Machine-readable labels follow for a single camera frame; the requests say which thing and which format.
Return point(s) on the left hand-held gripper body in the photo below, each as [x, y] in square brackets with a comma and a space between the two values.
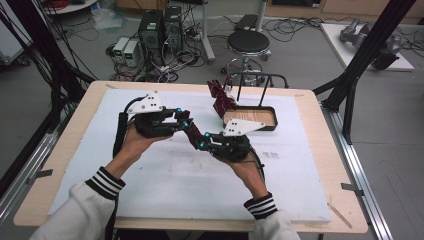
[146, 104]

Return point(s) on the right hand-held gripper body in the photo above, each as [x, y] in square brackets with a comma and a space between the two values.
[240, 126]

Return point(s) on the black rack with wooden tray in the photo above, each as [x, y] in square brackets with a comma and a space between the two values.
[263, 115]

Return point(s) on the dark red striped bow tie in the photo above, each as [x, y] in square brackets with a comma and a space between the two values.
[221, 100]

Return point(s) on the person's left hand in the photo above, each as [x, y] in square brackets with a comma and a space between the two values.
[136, 145]

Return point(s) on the person's right hand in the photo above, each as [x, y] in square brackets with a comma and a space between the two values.
[246, 171]

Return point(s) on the white foam mat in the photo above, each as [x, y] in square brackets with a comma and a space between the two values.
[186, 180]

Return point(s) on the white power supply unit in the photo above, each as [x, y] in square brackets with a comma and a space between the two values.
[120, 48]
[131, 53]

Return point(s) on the black computer tower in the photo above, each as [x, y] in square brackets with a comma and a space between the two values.
[150, 33]
[173, 26]

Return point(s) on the grey metal stand leg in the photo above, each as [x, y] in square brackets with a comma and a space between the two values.
[261, 15]
[207, 36]

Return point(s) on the black round stool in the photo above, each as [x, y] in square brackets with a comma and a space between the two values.
[248, 41]

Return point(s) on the clear plastic bag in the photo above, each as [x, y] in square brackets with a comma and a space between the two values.
[108, 18]

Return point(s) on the black flat box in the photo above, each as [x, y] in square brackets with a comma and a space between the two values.
[246, 22]

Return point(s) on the white round table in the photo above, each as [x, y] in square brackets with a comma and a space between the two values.
[71, 7]

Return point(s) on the grey metal clip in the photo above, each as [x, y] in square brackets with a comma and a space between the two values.
[41, 174]
[351, 188]

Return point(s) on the white floor board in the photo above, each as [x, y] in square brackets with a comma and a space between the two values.
[336, 40]

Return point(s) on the thin wooden stick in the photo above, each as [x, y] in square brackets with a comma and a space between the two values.
[340, 216]

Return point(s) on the black metal frame post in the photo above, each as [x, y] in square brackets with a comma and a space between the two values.
[36, 43]
[366, 50]

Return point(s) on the aluminium rail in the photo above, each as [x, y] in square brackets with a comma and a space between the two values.
[23, 180]
[360, 180]

